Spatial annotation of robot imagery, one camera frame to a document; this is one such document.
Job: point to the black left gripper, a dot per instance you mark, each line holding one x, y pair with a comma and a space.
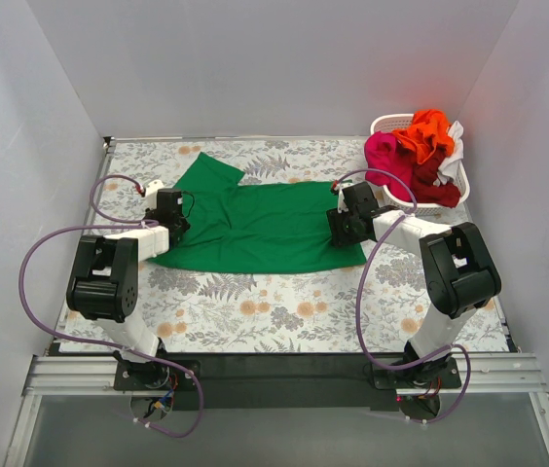
180, 232

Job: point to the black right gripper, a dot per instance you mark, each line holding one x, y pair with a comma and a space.
341, 233

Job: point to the green t-shirt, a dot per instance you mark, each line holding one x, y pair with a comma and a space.
255, 229

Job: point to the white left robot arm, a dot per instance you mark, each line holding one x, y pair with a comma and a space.
103, 285

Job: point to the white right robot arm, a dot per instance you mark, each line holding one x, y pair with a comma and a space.
459, 272

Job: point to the floral patterned table mat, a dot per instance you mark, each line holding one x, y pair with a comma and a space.
314, 312

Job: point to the magenta t-shirt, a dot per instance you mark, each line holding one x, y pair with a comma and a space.
382, 151

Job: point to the dark red t-shirt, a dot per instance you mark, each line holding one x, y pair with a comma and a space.
423, 181

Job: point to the white perforated laundry basket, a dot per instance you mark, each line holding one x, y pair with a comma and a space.
390, 122

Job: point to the white t-shirt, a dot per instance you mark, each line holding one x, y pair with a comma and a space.
448, 168

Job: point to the orange t-shirt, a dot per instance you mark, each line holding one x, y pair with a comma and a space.
426, 136

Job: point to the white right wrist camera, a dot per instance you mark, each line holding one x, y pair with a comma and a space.
337, 189

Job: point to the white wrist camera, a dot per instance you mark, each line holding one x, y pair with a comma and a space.
337, 189
153, 187

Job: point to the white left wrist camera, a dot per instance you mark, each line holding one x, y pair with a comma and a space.
153, 187

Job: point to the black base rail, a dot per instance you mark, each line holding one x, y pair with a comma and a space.
283, 381

